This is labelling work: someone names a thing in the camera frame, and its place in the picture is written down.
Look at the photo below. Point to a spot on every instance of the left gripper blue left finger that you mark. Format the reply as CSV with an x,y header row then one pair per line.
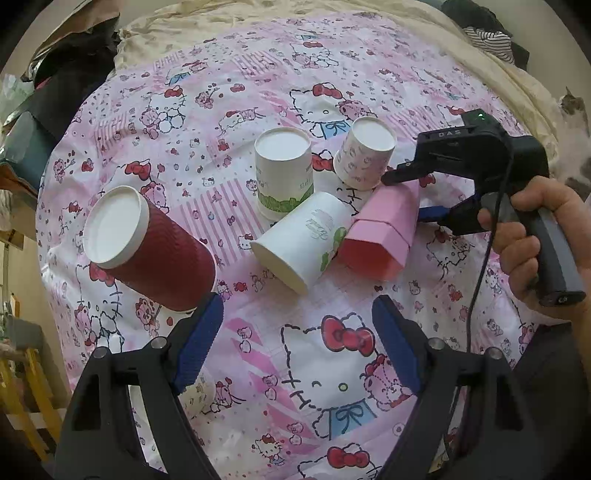
x,y
98,436

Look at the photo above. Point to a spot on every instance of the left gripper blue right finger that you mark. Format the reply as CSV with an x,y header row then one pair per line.
x,y
496,438

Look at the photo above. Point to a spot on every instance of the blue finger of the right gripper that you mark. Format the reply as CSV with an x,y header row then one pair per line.
x,y
409,171
438,214

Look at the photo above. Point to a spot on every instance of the white cup pink pattern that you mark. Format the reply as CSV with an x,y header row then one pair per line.
x,y
365,154

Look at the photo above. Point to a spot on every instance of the white cup green leaf band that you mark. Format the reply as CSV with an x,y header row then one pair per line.
x,y
283,171

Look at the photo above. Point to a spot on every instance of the dark red ribbed paper cup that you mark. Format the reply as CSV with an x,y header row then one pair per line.
x,y
131,240

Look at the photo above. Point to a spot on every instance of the pink hexagonal paper cup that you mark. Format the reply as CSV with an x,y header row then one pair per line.
x,y
381,236

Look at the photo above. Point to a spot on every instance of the white cup green tree print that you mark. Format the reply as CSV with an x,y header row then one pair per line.
x,y
298,249

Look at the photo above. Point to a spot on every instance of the person's right hand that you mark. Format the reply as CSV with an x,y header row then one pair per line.
x,y
519,250

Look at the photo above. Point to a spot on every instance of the yellow wooden stool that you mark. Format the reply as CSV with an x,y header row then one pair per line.
x,y
27,400

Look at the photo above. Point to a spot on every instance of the cat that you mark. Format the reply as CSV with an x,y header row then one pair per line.
x,y
573,165

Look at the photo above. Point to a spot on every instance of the striped black white garment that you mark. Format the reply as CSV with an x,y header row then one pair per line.
x,y
500,45

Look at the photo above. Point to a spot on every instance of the black clothes pile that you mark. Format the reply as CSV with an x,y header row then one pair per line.
x,y
467,13

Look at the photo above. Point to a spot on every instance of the pink Hello Kitty bedsheet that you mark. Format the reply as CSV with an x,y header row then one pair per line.
x,y
216,133

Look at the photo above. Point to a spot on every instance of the cream yellow duvet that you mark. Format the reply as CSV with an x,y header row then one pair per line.
x,y
184,24

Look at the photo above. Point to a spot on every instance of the teal bed frame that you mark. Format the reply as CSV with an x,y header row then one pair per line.
x,y
24,155

